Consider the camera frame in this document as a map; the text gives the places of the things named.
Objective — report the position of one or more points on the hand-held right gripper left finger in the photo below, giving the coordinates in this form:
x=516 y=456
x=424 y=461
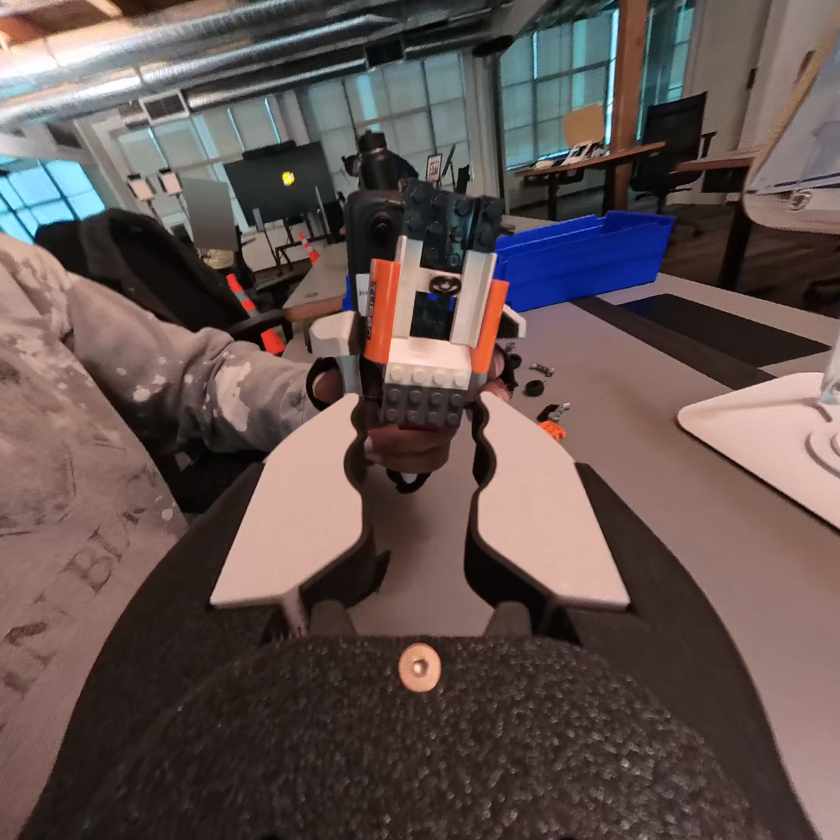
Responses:
x=289 y=525

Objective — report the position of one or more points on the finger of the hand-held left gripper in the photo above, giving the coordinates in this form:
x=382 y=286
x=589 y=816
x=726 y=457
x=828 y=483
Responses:
x=512 y=324

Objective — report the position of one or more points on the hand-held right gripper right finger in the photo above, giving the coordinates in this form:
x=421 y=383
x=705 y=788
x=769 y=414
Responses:
x=551 y=525

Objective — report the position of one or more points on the orange white lego car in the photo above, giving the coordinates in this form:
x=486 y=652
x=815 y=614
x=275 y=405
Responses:
x=427 y=355

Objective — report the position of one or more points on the white book stand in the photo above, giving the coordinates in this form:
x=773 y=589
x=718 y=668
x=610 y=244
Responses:
x=775 y=433

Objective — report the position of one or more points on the person's left forearm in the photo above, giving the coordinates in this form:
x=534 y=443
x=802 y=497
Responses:
x=210 y=374

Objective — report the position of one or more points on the black lego tire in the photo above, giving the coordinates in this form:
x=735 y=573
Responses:
x=533 y=387
x=511 y=370

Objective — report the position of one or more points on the orange lego plate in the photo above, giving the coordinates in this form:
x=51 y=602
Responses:
x=553 y=423

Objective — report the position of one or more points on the person's left hand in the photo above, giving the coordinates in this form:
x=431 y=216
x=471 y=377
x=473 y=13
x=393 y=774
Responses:
x=427 y=450

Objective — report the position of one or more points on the black monitor screen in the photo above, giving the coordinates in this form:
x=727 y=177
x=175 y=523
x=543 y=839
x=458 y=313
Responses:
x=278 y=181

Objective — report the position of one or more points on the blue storage bin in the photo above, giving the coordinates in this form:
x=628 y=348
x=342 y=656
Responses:
x=591 y=256

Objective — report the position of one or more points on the orange striped cone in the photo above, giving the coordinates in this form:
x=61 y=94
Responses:
x=256 y=315

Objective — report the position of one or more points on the wooden desk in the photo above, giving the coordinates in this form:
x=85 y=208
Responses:
x=729 y=171
x=591 y=160

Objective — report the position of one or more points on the black office chair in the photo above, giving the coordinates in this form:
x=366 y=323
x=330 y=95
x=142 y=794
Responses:
x=158 y=269
x=672 y=138

